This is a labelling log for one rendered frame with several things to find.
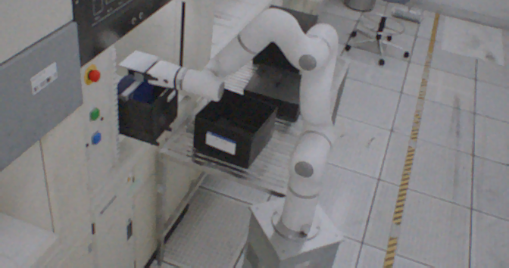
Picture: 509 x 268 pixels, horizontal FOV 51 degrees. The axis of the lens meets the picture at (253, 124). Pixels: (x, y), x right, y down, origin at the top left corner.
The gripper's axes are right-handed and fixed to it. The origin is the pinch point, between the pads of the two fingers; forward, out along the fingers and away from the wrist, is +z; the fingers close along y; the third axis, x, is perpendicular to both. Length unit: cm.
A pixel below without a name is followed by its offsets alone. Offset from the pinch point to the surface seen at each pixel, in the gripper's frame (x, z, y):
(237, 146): -39, -34, 20
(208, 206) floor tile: -125, -8, 63
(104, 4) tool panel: 30.6, 1.5, -18.7
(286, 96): -39, -41, 68
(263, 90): -39, -29, 67
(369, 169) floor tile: -125, -90, 144
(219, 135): -36.4, -25.0, 20.9
